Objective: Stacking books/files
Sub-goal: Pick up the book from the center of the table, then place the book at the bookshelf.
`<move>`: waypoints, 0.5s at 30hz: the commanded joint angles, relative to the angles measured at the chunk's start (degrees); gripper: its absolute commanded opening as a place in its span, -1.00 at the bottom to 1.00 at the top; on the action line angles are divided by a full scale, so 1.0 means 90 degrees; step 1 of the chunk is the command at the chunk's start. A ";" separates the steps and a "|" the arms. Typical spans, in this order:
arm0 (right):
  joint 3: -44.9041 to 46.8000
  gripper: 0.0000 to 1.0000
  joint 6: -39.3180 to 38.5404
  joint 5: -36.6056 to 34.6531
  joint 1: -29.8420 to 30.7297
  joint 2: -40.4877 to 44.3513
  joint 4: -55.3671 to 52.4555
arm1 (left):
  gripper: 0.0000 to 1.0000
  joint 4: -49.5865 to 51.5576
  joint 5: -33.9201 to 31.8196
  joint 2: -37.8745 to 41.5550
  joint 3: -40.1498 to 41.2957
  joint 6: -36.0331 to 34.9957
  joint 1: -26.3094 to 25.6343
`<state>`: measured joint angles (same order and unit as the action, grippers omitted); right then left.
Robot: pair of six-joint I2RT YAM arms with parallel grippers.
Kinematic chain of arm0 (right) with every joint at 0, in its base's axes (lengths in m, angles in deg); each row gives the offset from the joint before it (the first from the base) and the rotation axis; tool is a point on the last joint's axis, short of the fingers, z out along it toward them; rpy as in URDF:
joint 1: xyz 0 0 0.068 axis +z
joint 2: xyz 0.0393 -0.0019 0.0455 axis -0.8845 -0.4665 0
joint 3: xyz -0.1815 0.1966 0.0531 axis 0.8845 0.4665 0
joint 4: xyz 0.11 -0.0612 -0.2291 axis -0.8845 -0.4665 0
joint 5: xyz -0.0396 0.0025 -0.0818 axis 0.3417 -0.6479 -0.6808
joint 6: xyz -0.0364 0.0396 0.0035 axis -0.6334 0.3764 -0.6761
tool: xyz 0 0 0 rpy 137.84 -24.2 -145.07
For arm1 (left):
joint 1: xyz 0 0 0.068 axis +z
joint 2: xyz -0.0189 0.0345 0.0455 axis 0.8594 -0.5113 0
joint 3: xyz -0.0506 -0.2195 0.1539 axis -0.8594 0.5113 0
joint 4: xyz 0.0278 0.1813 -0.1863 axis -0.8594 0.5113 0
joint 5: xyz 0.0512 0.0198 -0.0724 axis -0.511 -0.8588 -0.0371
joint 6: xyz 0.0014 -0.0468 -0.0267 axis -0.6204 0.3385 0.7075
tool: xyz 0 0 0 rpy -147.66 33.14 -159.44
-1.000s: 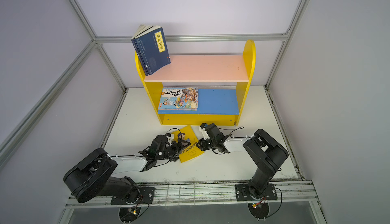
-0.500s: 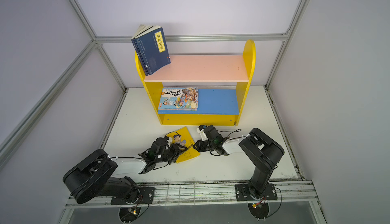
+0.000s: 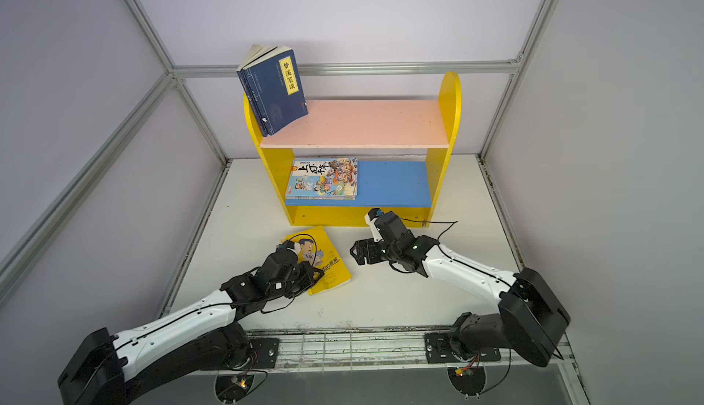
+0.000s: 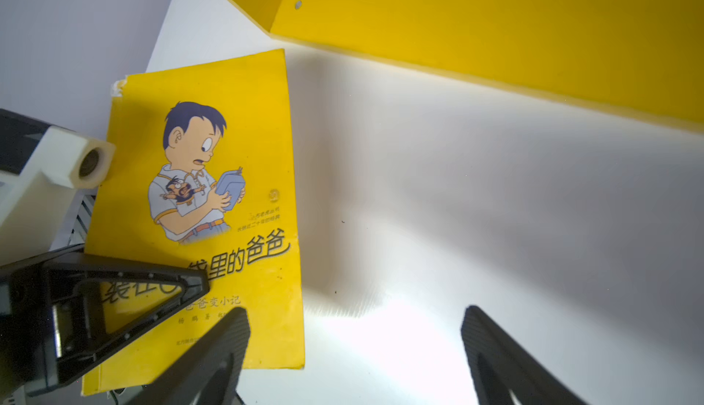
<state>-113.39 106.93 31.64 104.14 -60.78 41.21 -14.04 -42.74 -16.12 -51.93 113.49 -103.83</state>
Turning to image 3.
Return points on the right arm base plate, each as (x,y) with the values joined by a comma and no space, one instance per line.
(438,350)

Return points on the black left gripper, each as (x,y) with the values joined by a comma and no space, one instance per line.
(302,271)

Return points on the light blue comic book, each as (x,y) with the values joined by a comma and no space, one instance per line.
(320,178)

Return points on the dark blue book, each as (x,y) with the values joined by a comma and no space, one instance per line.
(276,82)
(254,52)

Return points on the yellow cartoon book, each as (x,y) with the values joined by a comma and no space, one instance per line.
(314,246)

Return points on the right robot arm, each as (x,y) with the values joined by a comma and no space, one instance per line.
(526,317)

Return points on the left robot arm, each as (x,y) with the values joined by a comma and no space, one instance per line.
(117,368)

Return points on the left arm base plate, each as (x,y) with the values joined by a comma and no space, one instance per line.
(262,353)

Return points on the yellow pink blue bookshelf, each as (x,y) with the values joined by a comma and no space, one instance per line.
(404,148)

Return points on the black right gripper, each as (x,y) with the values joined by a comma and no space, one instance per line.
(371,249)

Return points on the dark blue standing book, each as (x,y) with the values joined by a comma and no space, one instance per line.
(254,52)

